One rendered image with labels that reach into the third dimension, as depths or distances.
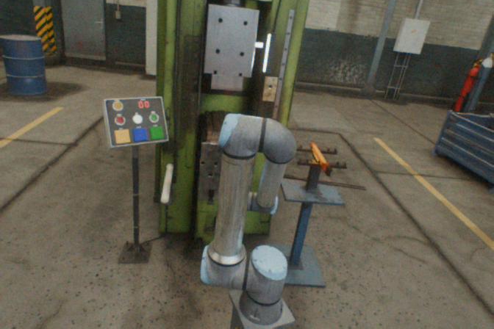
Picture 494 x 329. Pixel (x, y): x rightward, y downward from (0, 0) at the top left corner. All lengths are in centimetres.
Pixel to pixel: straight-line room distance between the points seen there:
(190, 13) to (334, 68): 668
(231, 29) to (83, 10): 685
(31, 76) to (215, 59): 470
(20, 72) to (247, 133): 561
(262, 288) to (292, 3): 167
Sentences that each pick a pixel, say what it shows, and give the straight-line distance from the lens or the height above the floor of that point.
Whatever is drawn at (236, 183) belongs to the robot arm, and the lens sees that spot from 111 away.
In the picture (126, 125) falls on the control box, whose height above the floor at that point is 106.
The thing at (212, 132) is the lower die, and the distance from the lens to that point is 219.
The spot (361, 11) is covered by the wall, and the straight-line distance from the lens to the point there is 860.
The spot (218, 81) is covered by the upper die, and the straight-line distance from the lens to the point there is 209.
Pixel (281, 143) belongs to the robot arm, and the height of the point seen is 139.
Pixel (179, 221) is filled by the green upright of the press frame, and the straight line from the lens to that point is 273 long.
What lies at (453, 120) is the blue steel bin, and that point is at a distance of 560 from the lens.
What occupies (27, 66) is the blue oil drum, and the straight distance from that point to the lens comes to 637.
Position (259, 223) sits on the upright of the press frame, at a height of 12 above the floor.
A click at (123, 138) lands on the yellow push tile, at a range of 198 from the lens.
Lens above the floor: 178
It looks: 23 degrees down
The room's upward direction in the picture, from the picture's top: 7 degrees clockwise
